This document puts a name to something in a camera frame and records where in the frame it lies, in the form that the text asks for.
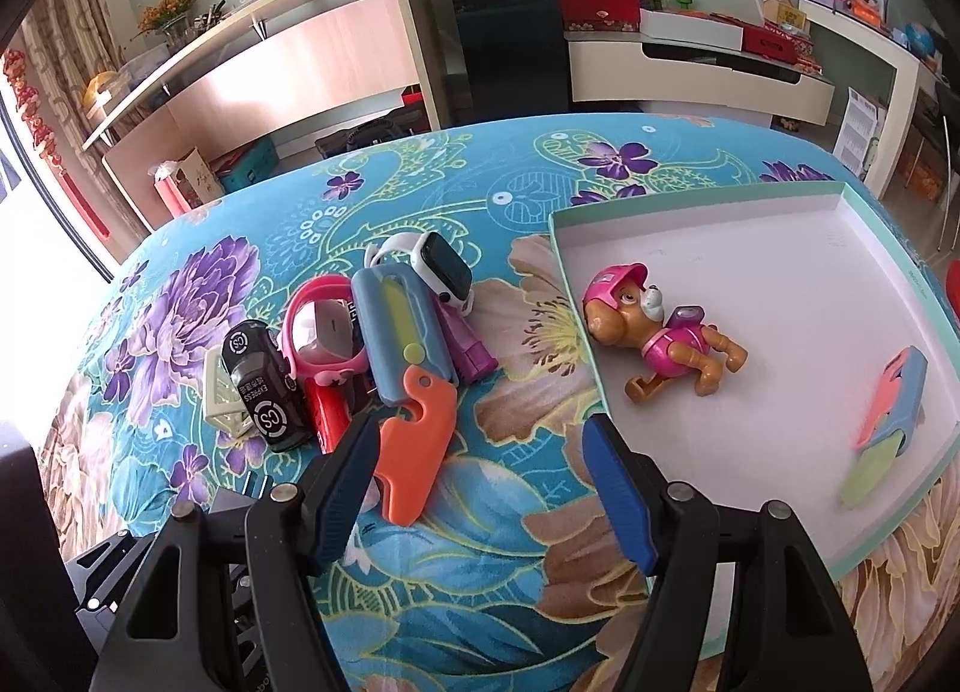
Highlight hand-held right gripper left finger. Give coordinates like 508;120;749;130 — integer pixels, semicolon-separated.
94;411;383;692

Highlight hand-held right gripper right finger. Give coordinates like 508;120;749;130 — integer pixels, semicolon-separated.
581;413;875;692

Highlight red toy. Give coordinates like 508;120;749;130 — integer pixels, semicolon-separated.
311;381;376;455

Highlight black toy car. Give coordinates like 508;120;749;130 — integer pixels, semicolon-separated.
223;321;310;453

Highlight blue toy knife orange blade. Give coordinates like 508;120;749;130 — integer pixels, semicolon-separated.
351;264;460;526

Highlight white box with teal rim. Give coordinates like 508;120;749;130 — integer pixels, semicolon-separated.
547;182;960;580

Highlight gold patterned flat case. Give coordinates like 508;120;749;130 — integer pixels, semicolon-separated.
204;351;260;438

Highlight pink toy dog figure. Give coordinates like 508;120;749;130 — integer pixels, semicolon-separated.
581;261;749;407

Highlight floral turquoise blanket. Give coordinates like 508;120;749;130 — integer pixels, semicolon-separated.
34;111;960;692

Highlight blue toy knife green blade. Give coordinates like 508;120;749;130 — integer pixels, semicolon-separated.
838;345;931;512

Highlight teal crate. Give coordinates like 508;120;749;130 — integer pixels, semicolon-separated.
217;137;282;191

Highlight red bag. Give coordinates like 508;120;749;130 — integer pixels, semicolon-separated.
152;174;188;217

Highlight cream paper bag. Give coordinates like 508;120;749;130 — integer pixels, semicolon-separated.
176;146;226;202

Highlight black case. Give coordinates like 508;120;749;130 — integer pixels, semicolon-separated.
315;115;417;157

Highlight small red box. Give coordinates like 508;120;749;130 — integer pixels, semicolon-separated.
401;86;440;131

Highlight white television stand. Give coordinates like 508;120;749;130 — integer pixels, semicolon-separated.
566;32;835;127

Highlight beige wooden shelf unit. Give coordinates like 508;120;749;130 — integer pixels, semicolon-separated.
79;0;451;228

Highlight white printed sheet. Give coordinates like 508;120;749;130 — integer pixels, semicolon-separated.
836;88;886;172

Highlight white flat box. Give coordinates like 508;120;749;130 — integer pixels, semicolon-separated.
639;8;747;52

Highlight red hanging decoration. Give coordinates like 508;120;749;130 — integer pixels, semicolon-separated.
2;51;110;239

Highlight red patterned box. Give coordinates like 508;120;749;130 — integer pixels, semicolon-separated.
742;21;822;71

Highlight black cabinet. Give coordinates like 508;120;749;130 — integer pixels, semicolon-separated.
439;0;572;131

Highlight red gift box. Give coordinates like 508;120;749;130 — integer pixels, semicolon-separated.
561;0;642;34

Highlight white desk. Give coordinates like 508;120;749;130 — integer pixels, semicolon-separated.
795;0;942;198

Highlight yellow box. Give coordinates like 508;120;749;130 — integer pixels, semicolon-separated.
761;0;811;34

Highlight yellow flowers in vase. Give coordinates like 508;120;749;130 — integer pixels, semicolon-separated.
135;0;215;49

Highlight patterned curtain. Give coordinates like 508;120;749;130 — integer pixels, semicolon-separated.
19;0;125;109

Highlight magenta handle toy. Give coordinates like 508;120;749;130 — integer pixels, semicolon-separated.
439;302;497;384

